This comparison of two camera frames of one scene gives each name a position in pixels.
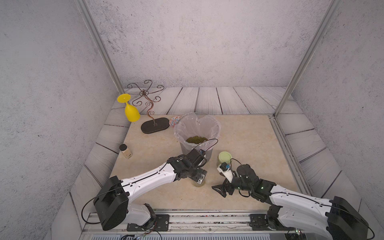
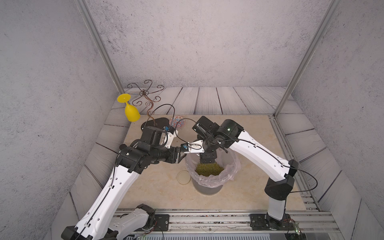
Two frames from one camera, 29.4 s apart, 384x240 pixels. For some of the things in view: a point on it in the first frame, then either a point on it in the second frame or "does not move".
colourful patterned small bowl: [174, 120] does not move
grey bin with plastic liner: [197, 130] -> [211, 184]
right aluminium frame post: [331, 13] does not move
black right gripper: [226, 184] -> [206, 158]
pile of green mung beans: [196, 139] -> [208, 169]
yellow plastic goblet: [131, 114] does not move
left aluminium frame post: [84, 9] does not move
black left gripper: [201, 174] -> [175, 155]
